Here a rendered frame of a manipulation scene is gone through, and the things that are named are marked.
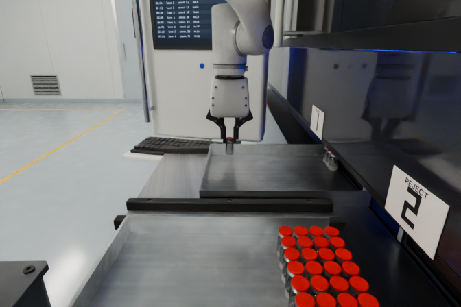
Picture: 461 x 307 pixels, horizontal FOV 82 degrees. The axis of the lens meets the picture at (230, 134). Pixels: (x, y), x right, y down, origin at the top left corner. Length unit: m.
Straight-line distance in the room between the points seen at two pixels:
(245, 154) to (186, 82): 0.46
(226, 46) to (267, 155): 0.33
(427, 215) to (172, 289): 0.31
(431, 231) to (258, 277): 0.22
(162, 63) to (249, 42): 0.61
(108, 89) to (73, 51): 0.98
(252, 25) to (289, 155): 0.39
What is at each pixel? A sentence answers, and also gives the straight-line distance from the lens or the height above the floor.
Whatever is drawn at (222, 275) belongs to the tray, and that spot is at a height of 0.88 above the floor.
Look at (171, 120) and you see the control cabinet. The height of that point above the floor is 0.88.
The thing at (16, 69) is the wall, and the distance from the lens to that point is 7.24.
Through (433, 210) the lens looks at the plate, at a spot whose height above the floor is 1.04.
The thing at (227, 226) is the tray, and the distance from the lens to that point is 0.47.
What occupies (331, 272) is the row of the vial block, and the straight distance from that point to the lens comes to 0.38.
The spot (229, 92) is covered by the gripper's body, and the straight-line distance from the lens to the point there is 0.65.
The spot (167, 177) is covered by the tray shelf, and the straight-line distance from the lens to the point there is 0.67.
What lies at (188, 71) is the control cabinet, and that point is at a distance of 1.10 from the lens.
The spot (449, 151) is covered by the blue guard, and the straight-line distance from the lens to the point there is 0.31.
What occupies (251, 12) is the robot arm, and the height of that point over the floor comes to 1.25.
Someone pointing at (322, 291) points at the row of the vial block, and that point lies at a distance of 0.36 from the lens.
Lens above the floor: 1.19
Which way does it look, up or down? 19 degrees down
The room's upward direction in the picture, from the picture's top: straight up
